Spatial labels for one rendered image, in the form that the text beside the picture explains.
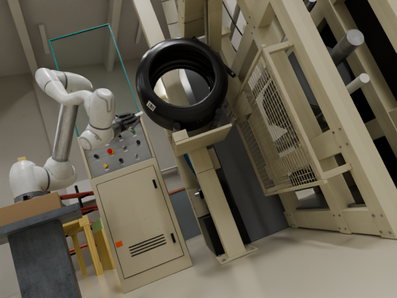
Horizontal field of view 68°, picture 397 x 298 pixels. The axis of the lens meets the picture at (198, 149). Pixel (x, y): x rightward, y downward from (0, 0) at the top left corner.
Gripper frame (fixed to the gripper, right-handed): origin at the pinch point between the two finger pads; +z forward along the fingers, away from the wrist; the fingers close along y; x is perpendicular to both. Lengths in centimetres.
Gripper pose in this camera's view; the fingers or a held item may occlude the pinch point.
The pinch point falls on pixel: (138, 115)
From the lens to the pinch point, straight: 171.6
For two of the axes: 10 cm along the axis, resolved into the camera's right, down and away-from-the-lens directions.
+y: 7.7, 6.3, -0.9
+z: 4.3, -4.0, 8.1
